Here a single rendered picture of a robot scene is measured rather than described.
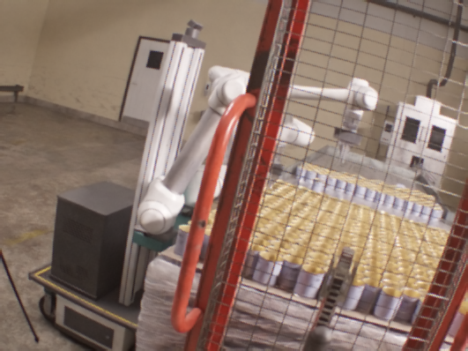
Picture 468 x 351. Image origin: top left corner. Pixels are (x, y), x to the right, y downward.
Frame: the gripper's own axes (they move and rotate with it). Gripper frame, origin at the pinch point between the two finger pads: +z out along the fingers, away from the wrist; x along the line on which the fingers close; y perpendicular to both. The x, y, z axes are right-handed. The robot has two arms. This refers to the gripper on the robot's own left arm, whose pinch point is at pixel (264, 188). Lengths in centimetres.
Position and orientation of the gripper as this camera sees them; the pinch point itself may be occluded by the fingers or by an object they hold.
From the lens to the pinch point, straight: 231.9
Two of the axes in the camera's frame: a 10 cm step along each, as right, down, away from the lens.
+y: 2.8, -0.8, 9.6
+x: -9.3, -2.8, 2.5
